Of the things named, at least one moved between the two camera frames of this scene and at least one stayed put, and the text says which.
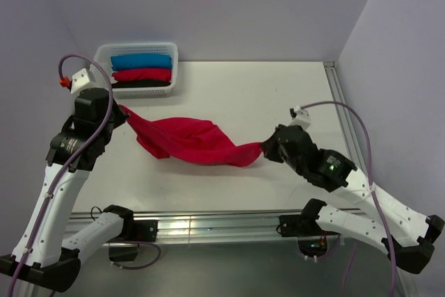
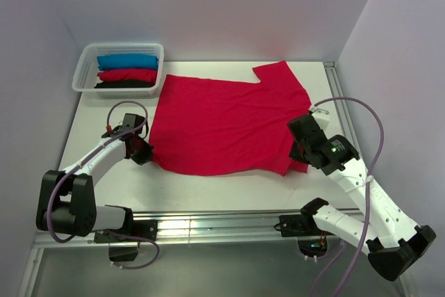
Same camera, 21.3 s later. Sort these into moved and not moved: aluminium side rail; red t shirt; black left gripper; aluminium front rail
Moved: red t shirt; black left gripper
Not moved: aluminium side rail; aluminium front rail
